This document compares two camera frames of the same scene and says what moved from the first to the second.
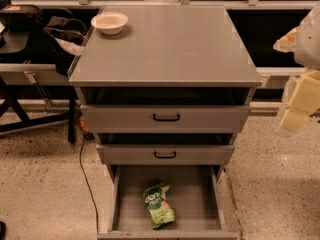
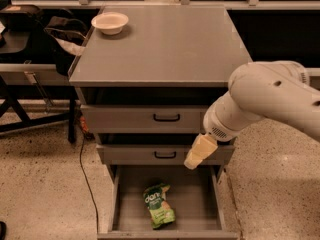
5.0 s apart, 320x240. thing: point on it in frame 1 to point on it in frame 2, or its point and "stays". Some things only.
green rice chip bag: [160, 210] stays
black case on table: [20, 17] stays
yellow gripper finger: [301, 98] to [223, 120]
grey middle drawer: [165, 154] stays
